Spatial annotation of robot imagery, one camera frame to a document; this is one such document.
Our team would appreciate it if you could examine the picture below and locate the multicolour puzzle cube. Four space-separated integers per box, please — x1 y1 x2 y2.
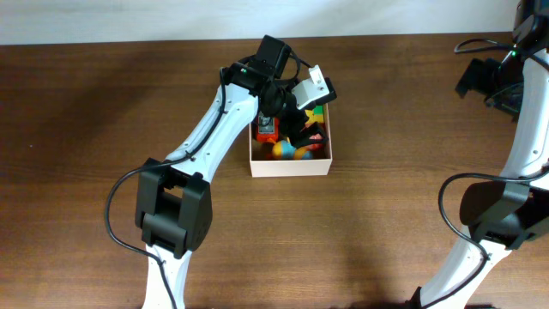
305 106 325 127

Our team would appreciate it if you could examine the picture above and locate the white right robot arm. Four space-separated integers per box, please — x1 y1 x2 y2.
405 0 548 308

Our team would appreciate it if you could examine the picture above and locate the pink cardboard box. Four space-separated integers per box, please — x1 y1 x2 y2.
249 104 332 178

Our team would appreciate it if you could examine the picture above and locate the red toy fire truck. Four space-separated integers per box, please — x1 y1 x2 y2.
255 112 279 144

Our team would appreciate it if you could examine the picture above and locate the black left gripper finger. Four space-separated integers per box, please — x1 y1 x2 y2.
315 77 337 106
288 122 329 148

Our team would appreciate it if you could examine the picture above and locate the orange toy duck blue hat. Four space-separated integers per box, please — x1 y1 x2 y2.
270 139 325 161

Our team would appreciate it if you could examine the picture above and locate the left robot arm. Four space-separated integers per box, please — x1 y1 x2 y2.
135 35 337 308

